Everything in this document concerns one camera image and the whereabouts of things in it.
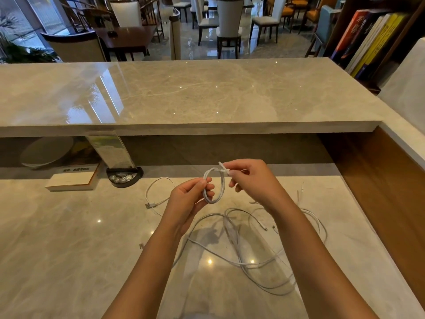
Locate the person's left hand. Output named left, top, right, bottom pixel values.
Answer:
left=159, top=177, right=216, bottom=236

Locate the person's right hand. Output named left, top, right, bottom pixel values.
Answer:
left=221, top=158, right=290, bottom=216

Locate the person's right forearm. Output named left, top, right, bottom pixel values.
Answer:
left=270, top=199, right=379, bottom=319

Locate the person's left forearm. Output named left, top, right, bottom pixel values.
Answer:
left=101, top=222, right=186, bottom=319

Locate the black round button base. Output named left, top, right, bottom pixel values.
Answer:
left=106, top=166, right=144, bottom=188

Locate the clear acrylic sign holder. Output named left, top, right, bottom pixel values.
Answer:
left=85, top=132, right=137, bottom=170

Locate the dark yellow printed packet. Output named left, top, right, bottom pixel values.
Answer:
left=65, top=137, right=102, bottom=167

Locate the white flat box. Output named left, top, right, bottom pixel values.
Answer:
left=45, top=164, right=100, bottom=192

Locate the round grey plate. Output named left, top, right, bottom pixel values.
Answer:
left=19, top=136, right=74, bottom=169

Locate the white dining chair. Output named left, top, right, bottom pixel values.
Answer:
left=172, top=0, right=192, bottom=23
left=249, top=0, right=288, bottom=46
left=191, top=0, right=220, bottom=46

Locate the tall white high-back chair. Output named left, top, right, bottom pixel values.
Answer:
left=216, top=0, right=246, bottom=59

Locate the teal chair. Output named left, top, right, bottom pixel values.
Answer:
left=305, top=4, right=343, bottom=58

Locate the orange chair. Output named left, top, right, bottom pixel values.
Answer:
left=297, top=0, right=332, bottom=34
left=265, top=0, right=296, bottom=34

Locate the row of upright books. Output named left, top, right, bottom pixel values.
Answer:
left=330, top=9, right=411, bottom=82

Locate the dark wooden table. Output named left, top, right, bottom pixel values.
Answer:
left=94, top=25, right=158, bottom=62

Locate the curved beige armchair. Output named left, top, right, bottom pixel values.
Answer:
left=40, top=29, right=108, bottom=63

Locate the dark wooden bookshelf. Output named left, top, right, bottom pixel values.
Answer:
left=324, top=0, right=425, bottom=96

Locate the white cushioned wooden armchair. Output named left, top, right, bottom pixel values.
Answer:
left=109, top=0, right=143, bottom=28

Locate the green potted plant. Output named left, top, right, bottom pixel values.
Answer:
left=0, top=11, right=62, bottom=64

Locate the dark wooden frame armchair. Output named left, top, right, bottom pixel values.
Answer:
left=61, top=0, right=112, bottom=34
left=141, top=0, right=165, bottom=39

